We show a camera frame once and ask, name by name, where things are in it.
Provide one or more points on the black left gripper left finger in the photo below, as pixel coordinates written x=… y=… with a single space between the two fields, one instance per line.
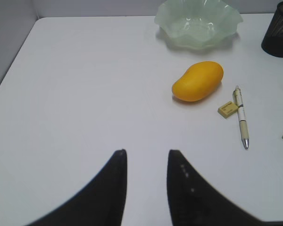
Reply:
x=100 y=203

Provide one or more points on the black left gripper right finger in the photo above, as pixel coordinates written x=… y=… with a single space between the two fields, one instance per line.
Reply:
x=194 y=202

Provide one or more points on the yellow mango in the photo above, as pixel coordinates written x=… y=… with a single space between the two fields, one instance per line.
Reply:
x=198 y=82

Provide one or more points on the yellow eraser with label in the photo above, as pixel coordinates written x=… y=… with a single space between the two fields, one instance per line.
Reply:
x=227 y=109

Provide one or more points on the beige click pen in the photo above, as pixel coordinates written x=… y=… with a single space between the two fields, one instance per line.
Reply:
x=237 y=97

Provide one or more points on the green frosted glass plate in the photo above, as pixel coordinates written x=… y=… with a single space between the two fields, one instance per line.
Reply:
x=197 y=24

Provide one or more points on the black mesh pen holder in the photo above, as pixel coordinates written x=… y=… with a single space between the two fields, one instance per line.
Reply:
x=272 y=42

